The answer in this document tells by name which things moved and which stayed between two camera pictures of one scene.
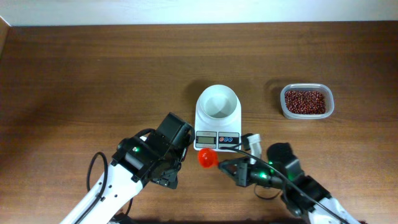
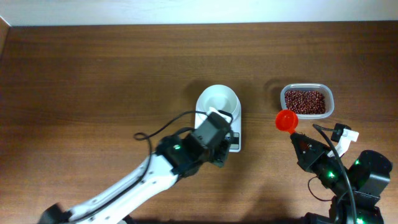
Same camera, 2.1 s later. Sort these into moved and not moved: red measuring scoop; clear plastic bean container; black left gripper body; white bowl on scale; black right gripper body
Moved: black left gripper body; black right gripper body; red measuring scoop
Not moved: white bowl on scale; clear plastic bean container
